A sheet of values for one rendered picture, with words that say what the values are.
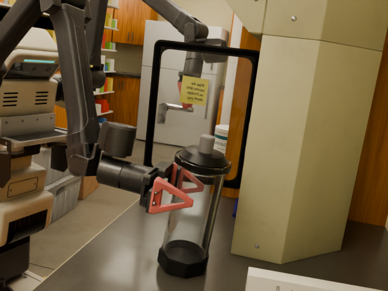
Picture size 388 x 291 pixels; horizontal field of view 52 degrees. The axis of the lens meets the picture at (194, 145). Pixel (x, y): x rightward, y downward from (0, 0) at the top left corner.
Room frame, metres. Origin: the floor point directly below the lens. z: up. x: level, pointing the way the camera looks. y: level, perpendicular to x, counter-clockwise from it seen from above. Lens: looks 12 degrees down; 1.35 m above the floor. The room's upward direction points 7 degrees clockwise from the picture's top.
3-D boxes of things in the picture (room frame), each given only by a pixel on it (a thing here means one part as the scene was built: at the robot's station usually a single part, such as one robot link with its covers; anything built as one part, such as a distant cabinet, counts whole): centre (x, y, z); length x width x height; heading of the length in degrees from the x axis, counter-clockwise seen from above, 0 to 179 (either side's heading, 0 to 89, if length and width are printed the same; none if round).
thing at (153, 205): (0.71, 0.03, 1.10); 0.09 x 0.07 x 0.07; 77
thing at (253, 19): (0.98, -0.09, 1.46); 0.32 x 0.12 x 0.10; 168
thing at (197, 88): (1.14, -0.01, 1.19); 0.30 x 0.01 x 0.40; 83
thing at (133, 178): (0.75, 0.09, 1.10); 0.10 x 0.07 x 0.07; 167
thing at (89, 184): (3.55, 1.05, 0.14); 0.41 x 0.32 x 0.28; 174
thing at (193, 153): (0.73, -0.02, 1.18); 0.09 x 0.09 x 0.07
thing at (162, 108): (1.14, 0.10, 1.18); 0.02 x 0.02 x 0.06; 83
